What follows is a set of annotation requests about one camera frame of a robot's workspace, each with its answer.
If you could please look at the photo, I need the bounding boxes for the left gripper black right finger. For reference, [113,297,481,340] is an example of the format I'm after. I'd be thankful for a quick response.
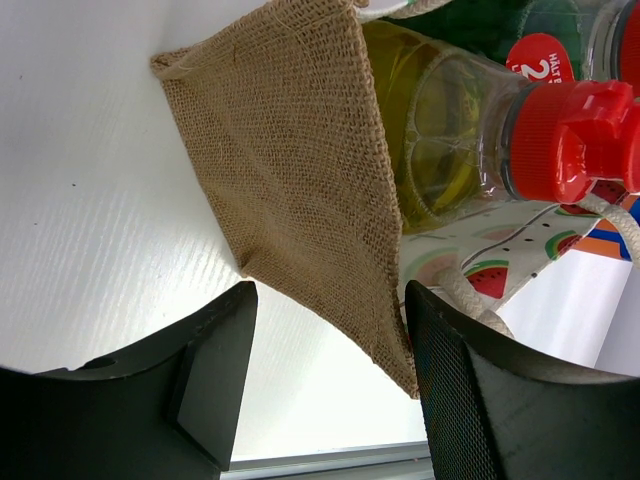
[405,281,639,480]

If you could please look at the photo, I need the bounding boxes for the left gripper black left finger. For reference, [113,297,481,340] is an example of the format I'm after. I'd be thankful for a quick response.
[1,281,258,479]

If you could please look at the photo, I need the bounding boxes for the blue orange pump bottle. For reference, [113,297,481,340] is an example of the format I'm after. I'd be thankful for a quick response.
[577,195,639,268]

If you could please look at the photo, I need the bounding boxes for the yellow dish soap bottle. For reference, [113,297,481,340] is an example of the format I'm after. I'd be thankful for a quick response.
[362,20,639,235]

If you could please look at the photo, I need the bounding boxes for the watermelon print jute bag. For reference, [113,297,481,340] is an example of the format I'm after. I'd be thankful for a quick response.
[151,1,631,396]

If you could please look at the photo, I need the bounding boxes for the green dish soap bottle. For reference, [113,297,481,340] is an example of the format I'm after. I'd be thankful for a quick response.
[387,0,639,94]

